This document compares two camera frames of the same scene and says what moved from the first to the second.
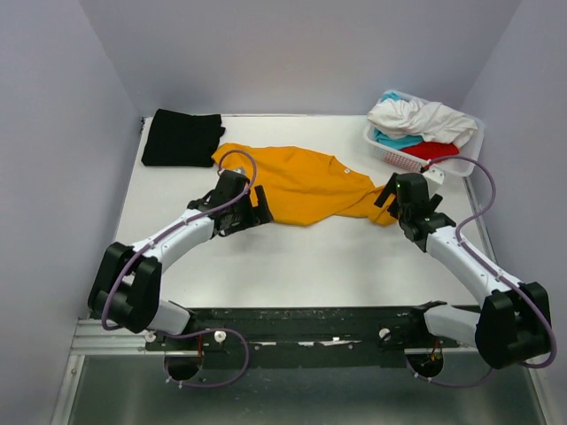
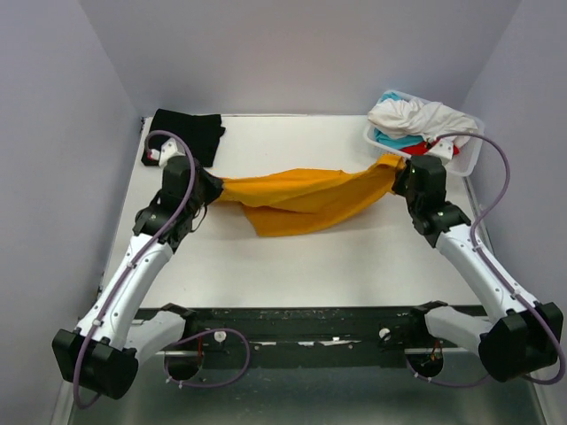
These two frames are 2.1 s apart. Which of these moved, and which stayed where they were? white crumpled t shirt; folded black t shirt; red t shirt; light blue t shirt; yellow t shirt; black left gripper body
Moved: yellow t shirt; black left gripper body
Stayed: white crumpled t shirt; light blue t shirt; folded black t shirt; red t shirt
